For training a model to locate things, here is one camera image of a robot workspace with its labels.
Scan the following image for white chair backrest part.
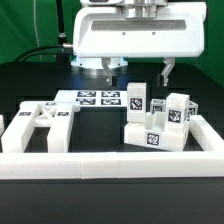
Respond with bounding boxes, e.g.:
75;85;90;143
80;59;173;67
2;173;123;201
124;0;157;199
1;101;81;153

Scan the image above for white U-shaped fence frame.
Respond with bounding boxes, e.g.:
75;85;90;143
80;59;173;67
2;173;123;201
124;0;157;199
0;114;224;180

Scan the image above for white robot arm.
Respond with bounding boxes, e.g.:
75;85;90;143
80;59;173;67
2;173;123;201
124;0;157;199
73;0;207;85

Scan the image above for white chair seat part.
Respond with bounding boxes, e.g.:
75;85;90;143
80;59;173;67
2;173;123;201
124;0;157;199
124;112;189;151

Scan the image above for white small chair post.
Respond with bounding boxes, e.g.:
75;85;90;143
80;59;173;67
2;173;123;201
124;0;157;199
127;83;146;123

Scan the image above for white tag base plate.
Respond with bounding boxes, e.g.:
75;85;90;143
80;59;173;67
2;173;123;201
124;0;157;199
55;90;127;107

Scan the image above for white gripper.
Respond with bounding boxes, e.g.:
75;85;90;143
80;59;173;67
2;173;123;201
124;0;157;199
73;1;206;86

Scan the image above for black cables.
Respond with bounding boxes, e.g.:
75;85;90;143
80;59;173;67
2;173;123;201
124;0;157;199
13;0;78;63

